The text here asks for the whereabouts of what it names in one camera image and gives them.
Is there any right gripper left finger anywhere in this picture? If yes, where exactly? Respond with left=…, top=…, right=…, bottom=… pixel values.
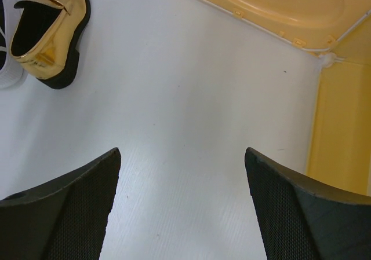
left=1, top=148, right=121, bottom=259

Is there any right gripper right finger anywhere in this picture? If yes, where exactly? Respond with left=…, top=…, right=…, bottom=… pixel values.
left=245, top=148, right=370, bottom=259

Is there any black white sneaker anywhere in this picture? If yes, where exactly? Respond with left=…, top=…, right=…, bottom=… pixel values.
left=1, top=0, right=23, bottom=90

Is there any gold loafer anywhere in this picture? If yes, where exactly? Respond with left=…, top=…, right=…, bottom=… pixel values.
left=10, top=0, right=91, bottom=89

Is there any yellow plastic shoe cabinet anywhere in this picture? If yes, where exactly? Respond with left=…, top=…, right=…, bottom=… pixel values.
left=307, top=33, right=370, bottom=195

